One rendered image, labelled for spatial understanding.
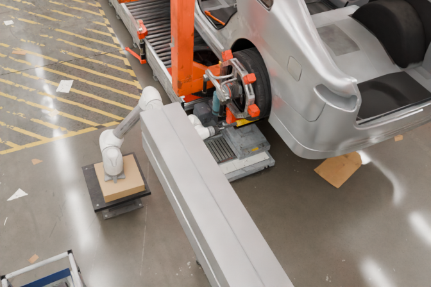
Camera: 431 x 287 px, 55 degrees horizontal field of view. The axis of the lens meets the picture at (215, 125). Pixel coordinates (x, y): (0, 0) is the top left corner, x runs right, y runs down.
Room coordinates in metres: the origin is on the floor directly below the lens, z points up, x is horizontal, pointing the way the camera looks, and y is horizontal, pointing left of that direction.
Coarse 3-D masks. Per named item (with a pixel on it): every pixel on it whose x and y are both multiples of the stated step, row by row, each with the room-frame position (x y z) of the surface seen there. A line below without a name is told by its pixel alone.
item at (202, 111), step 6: (204, 102) 3.19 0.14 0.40; (210, 102) 3.17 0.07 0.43; (198, 108) 3.09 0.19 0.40; (204, 108) 3.10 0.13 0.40; (210, 108) 3.14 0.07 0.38; (198, 114) 3.05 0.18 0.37; (204, 114) 3.03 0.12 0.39; (210, 114) 3.08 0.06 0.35; (204, 120) 3.03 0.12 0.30; (210, 120) 3.08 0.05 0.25; (216, 120) 3.21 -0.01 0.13; (204, 126) 3.15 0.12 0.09
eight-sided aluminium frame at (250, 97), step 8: (224, 64) 3.09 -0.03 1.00; (232, 64) 2.97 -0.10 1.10; (240, 64) 2.96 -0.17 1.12; (224, 72) 3.15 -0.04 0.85; (240, 72) 2.84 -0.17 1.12; (224, 80) 3.14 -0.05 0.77; (248, 88) 2.78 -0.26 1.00; (248, 96) 2.70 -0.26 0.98; (232, 104) 2.98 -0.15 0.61; (248, 104) 2.69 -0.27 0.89; (232, 112) 2.89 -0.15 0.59; (240, 112) 2.87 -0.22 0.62
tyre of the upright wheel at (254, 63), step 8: (256, 48) 3.18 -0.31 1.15; (240, 56) 3.03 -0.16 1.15; (248, 56) 3.00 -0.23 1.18; (256, 56) 3.01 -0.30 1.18; (248, 64) 2.91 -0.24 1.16; (256, 64) 2.92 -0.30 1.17; (264, 64) 2.94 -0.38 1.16; (256, 72) 2.84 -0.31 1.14; (264, 72) 2.86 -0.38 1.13; (256, 80) 2.78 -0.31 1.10; (264, 80) 2.80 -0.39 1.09; (256, 88) 2.76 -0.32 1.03; (264, 88) 2.76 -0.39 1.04; (256, 96) 2.74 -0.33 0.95; (264, 96) 2.73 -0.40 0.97; (256, 104) 2.72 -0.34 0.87; (264, 104) 2.71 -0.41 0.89; (264, 112) 2.72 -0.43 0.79; (248, 120) 2.80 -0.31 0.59
